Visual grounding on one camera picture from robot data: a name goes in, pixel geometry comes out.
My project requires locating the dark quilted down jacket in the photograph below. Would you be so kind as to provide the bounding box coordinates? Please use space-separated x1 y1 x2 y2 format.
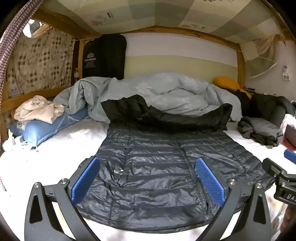
75 95 278 232

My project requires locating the purple checked curtain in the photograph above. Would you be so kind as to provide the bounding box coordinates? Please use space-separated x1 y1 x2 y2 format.
0 0 43 102

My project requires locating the blue pillow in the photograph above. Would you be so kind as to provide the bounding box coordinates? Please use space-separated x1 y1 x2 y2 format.
10 108 89 147

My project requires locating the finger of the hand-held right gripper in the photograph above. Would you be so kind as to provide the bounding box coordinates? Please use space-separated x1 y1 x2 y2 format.
262 158 288 179
284 149 296 165

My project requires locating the cream garment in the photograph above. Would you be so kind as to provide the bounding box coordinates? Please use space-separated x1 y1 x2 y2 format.
14 95 65 124

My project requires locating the white wall socket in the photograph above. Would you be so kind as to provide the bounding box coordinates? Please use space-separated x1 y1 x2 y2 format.
281 65 291 80

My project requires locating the light blue floral duvet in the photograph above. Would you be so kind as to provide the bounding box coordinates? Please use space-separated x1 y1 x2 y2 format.
53 72 243 123

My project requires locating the black garment bag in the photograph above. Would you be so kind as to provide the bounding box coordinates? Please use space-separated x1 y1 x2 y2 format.
83 34 127 79

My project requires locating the dark green jacket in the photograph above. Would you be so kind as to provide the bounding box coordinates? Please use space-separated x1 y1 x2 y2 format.
231 89 295 127

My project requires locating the dark red box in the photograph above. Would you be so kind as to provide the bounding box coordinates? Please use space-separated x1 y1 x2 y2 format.
281 125 296 149

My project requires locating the pale checked overhead cloth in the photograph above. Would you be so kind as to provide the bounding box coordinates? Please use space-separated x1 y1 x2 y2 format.
42 0 282 43

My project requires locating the brown checked patterned curtain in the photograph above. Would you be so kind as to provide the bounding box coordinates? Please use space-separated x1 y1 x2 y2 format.
8 25 75 95

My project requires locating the pale hanging cloth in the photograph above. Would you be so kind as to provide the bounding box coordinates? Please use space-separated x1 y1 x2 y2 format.
239 32 287 78

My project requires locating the grey crumpled garment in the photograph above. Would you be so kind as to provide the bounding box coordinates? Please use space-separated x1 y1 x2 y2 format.
238 116 284 147

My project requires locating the white crumpled cloth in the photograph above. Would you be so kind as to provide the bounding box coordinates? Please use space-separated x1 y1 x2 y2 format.
2 130 40 160

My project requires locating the wooden bed frame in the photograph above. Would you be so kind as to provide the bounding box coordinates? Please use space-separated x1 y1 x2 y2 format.
0 11 287 139

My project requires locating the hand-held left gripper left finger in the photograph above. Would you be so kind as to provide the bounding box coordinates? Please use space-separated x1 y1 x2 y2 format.
24 156 100 241

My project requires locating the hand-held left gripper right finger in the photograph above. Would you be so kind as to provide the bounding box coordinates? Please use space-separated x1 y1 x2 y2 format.
195 156 271 241

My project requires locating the orange pillow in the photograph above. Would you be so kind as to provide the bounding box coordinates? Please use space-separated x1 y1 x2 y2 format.
213 76 252 99

